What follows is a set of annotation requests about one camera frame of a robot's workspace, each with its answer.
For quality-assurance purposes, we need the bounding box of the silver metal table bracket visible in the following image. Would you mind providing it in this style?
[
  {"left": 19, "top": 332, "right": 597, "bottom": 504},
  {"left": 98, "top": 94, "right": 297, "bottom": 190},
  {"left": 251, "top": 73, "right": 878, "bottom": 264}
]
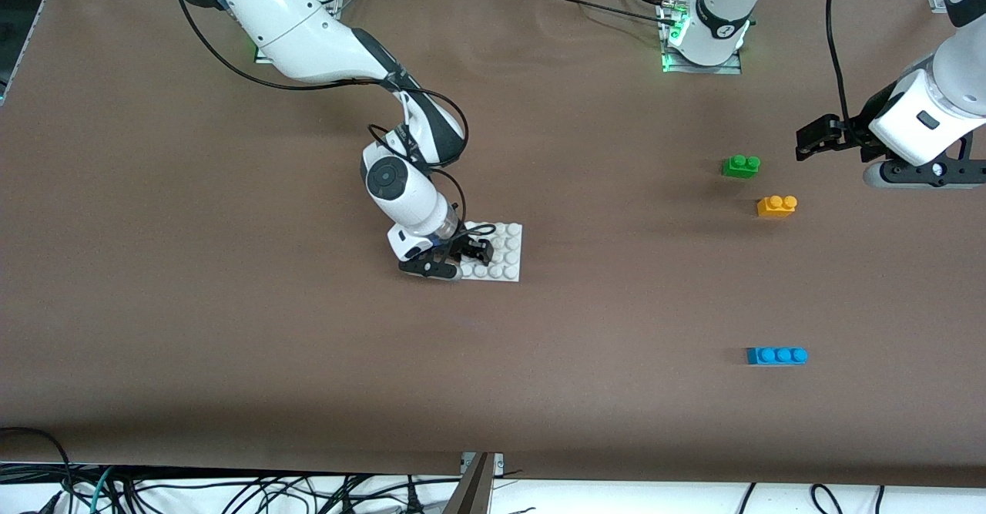
[{"left": 460, "top": 452, "right": 505, "bottom": 475}]

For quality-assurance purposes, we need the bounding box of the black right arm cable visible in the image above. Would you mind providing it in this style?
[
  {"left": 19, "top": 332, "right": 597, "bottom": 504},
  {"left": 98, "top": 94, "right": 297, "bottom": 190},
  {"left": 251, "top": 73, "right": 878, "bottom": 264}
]
[{"left": 171, "top": 0, "right": 495, "bottom": 239}]

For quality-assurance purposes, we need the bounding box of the black looped floor cable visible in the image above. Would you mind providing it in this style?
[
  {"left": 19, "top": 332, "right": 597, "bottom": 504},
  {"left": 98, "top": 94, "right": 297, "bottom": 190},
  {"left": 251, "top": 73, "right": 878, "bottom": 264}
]
[
  {"left": 0, "top": 427, "right": 74, "bottom": 514},
  {"left": 810, "top": 485, "right": 846, "bottom": 514}
]

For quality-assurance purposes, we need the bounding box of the long black base cable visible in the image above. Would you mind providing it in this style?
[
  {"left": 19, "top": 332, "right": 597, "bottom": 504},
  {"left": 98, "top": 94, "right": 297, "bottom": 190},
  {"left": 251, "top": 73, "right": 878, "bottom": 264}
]
[{"left": 539, "top": 0, "right": 686, "bottom": 28}]

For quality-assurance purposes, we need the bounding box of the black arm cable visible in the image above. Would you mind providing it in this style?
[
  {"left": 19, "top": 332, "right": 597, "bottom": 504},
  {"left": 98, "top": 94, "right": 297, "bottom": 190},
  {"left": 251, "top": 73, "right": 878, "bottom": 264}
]
[
  {"left": 825, "top": 0, "right": 871, "bottom": 145},
  {"left": 171, "top": 0, "right": 495, "bottom": 239}
]

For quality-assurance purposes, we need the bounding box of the brown table cover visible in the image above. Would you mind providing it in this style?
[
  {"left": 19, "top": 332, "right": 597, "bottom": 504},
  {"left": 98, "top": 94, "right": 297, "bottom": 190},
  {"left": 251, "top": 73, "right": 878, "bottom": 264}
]
[{"left": 0, "top": 0, "right": 986, "bottom": 489}]

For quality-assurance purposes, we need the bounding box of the white studded base plate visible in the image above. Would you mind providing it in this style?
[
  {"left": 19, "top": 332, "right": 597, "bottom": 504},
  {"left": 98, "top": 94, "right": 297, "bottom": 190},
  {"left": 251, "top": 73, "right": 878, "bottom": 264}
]
[{"left": 454, "top": 222, "right": 524, "bottom": 283}]

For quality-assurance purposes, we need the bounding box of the teal floor cable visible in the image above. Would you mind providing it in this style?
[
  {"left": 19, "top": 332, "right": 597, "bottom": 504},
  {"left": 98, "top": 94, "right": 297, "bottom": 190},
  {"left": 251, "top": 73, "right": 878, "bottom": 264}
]
[{"left": 73, "top": 465, "right": 116, "bottom": 514}]

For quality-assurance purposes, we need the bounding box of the blue three-stud block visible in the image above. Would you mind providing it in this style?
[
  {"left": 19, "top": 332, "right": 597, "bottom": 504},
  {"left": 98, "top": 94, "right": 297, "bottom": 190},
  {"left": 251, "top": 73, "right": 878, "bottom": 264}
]
[{"left": 746, "top": 347, "right": 809, "bottom": 366}]

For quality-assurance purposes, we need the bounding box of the yellow two-stud block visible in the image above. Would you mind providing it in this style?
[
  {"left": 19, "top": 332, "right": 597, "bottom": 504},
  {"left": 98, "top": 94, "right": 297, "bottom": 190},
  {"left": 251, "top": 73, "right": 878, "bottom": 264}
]
[{"left": 756, "top": 195, "right": 799, "bottom": 219}]

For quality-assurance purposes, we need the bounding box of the dark metal support post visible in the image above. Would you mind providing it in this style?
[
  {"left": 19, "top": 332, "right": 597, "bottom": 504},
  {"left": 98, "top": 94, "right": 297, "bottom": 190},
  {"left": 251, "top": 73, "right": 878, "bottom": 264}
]
[{"left": 439, "top": 452, "right": 495, "bottom": 514}]

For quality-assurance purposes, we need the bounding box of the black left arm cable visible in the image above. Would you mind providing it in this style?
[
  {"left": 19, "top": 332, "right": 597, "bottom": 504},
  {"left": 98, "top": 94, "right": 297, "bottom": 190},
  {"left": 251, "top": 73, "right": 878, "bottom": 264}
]
[{"left": 825, "top": 0, "right": 871, "bottom": 145}]

